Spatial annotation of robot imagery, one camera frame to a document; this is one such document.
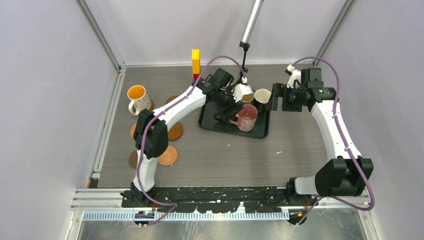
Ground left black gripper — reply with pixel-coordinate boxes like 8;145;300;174
214;85;244;120

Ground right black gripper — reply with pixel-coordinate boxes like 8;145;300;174
265;82;307;112

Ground pink ghost mug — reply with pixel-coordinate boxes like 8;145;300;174
229;104;258;132

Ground rattan coaster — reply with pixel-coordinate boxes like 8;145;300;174
157;145;178;166
129;123;137;140

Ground floral white mug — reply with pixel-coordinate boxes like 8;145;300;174
127;85;151;116

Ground rattan coaster front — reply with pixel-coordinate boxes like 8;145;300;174
129;123;137;140

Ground dark brown wooden coaster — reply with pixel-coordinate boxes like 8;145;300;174
128;150;138;169

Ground dark green mug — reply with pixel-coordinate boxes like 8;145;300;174
213;112;232;125

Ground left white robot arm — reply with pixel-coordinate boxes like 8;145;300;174
130;68;252;207

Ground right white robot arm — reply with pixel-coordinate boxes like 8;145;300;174
269;65;374;205

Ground black white-inside mug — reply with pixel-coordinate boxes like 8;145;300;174
252;88;272;114

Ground black serving tray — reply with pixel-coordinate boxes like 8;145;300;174
198;102;270;139

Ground blue patterned mug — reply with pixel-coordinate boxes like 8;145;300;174
240;90;255;104

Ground black tripod stand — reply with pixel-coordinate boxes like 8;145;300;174
236;41;250;84

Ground toy brick tower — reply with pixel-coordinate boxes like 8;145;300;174
191;49;201;81

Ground silver metal pole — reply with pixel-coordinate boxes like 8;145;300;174
240;0;264;46

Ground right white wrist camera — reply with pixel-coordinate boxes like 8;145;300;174
285;64;301;89

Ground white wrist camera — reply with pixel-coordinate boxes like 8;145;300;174
285;64;301;89
232;76;253;102

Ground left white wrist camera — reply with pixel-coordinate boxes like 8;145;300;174
232;76;253;102

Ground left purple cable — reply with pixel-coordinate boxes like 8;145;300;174
135;55;249;227

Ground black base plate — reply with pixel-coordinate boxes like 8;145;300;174
120;186;317;214

